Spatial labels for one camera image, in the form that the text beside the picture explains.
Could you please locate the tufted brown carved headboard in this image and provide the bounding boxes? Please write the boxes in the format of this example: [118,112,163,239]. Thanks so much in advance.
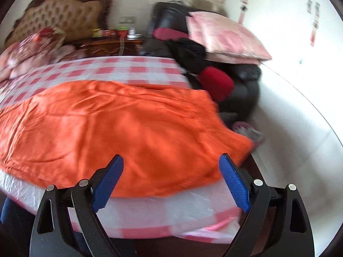
[5,0,111,49]

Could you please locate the white appliance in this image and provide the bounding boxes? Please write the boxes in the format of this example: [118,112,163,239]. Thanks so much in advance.
[127,28,142,40]

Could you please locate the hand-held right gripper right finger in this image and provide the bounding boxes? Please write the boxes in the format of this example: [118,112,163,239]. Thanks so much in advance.
[218,152,315,257]

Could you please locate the beige cardboard box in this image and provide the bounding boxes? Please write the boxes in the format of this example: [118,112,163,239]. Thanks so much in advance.
[188,0,217,12]

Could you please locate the black leather sofa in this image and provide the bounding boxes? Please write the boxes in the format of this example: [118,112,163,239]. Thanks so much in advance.
[139,1,262,124]

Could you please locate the pink floral bedding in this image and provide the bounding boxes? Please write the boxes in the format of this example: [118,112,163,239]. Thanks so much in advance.
[0,27,78,83]

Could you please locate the white trash bin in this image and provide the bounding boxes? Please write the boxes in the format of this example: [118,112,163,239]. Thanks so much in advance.
[232,121,264,150]

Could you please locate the maroon cushion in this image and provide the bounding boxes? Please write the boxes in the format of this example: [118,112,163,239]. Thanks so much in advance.
[153,27,189,40]

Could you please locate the wall sticker strip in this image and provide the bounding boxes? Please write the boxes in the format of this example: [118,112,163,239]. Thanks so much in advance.
[307,0,322,47]
[239,0,251,23]

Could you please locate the person's leg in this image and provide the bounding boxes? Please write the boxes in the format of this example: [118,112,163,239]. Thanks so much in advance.
[0,197,36,257]

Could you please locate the red cushion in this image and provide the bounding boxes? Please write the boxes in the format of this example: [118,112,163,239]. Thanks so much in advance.
[198,66,235,103]

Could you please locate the red white checkered bedsheet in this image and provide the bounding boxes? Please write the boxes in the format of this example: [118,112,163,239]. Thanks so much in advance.
[0,56,252,244]

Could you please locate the large pink floral pillow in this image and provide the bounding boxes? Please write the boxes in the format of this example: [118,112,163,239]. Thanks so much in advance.
[186,11,272,61]

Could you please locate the flat pink pillow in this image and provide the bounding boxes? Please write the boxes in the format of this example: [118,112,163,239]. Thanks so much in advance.
[206,52,262,65]

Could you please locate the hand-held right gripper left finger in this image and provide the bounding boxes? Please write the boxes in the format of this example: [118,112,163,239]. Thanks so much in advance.
[29,154,134,257]

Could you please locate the black clothing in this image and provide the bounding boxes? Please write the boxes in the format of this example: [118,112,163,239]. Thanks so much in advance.
[166,38,207,74]

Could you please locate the orange pants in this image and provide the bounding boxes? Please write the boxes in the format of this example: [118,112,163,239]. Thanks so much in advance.
[0,80,255,197]

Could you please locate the carved wooden nightstand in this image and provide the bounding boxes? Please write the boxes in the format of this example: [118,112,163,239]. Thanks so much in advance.
[72,36,145,58]

